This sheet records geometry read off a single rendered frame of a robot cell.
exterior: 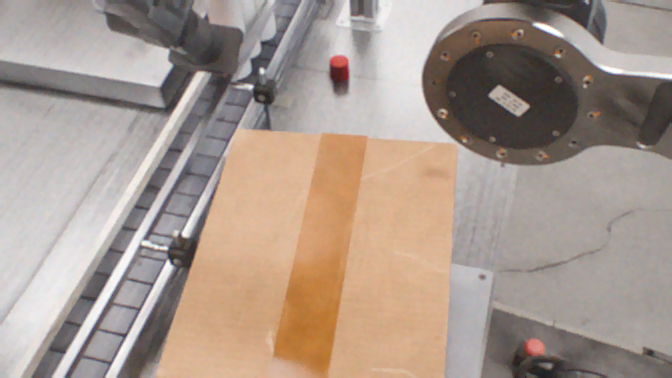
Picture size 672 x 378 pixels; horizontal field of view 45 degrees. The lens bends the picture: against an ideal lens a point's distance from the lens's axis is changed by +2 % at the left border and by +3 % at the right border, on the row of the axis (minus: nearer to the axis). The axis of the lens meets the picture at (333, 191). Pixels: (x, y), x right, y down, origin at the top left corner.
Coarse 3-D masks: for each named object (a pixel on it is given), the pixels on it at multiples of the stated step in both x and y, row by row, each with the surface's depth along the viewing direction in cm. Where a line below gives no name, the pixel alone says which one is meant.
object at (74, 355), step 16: (272, 0) 128; (256, 32) 123; (240, 64) 118; (224, 80) 116; (224, 96) 114; (208, 112) 111; (208, 128) 111; (192, 144) 107; (192, 160) 107; (176, 176) 104; (160, 192) 102; (160, 208) 100; (144, 224) 98; (128, 256) 95; (128, 272) 95; (112, 288) 92; (96, 304) 91; (112, 304) 92; (96, 320) 90; (80, 336) 88; (80, 352) 88; (64, 368) 86
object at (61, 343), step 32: (288, 0) 142; (256, 64) 131; (192, 128) 121; (224, 128) 121; (192, 192) 113; (128, 224) 109; (160, 224) 109; (160, 256) 105; (96, 288) 103; (128, 288) 102; (128, 320) 99; (64, 352) 97; (96, 352) 96
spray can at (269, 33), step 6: (258, 0) 128; (264, 0) 129; (258, 6) 129; (258, 12) 130; (270, 18) 132; (270, 24) 132; (264, 30) 133; (270, 30) 133; (264, 36) 133; (270, 36) 134; (264, 42) 134
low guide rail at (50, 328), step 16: (192, 80) 124; (192, 96) 122; (176, 112) 119; (176, 128) 118; (160, 144) 114; (144, 160) 112; (160, 160) 115; (144, 176) 111; (128, 192) 109; (128, 208) 108; (112, 224) 105; (96, 240) 103; (112, 240) 105; (96, 256) 102; (80, 272) 100; (80, 288) 100; (64, 304) 97; (48, 320) 96; (64, 320) 97; (48, 336) 95; (32, 352) 93; (16, 368) 92; (32, 368) 93
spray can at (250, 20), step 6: (240, 0) 123; (246, 0) 123; (252, 0) 125; (246, 6) 124; (252, 6) 125; (246, 12) 125; (252, 12) 126; (246, 18) 125; (252, 18) 126; (246, 24) 126; (252, 24) 127; (246, 30) 127; (246, 36) 128; (258, 42) 131; (258, 48) 131; (252, 54) 131; (258, 54) 132
